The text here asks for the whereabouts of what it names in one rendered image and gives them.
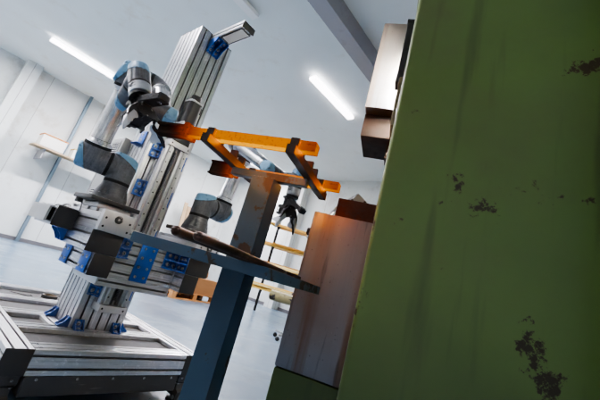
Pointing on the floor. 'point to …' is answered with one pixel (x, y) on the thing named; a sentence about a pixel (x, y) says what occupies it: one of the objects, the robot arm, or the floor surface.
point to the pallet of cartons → (204, 287)
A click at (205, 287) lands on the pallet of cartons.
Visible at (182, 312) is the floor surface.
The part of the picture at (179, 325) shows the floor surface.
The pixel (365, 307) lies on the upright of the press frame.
